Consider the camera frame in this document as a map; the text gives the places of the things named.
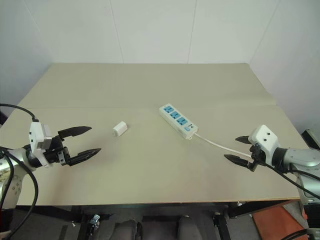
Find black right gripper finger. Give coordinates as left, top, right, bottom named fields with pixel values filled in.
left=234, top=135, right=252, bottom=146
left=223, top=154, right=251, bottom=169

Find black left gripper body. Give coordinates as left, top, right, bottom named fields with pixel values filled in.
left=42, top=135, right=72, bottom=167

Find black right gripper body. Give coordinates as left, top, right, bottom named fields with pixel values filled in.
left=247, top=142, right=267, bottom=173

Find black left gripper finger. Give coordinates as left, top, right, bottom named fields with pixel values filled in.
left=68, top=147, right=102, bottom=167
left=57, top=126, right=93, bottom=140

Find white plug adapter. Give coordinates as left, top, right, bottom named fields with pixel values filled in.
left=111, top=120, right=129, bottom=137

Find white power strip blue sockets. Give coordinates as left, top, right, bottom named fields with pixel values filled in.
left=158, top=104, right=199, bottom=141

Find orange floor mat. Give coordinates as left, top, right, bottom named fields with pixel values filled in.
left=251, top=199, right=309, bottom=240

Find dark rounded shape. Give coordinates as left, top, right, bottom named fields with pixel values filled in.
left=176, top=215, right=199, bottom=240

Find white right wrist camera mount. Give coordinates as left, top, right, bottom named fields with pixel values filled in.
left=249, top=124, right=282, bottom=166

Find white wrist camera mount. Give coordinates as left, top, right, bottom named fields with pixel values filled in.
left=28, top=121, right=53, bottom=168
left=249, top=124, right=282, bottom=166

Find white power strip cable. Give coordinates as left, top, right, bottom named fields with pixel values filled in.
left=193, top=132, right=253, bottom=159

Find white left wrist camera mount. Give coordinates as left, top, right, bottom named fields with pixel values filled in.
left=28, top=121, right=53, bottom=168

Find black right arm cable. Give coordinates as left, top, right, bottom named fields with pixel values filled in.
left=264, top=162, right=320, bottom=201

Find black metal table frame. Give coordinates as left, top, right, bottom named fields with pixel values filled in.
left=71, top=198, right=253, bottom=240

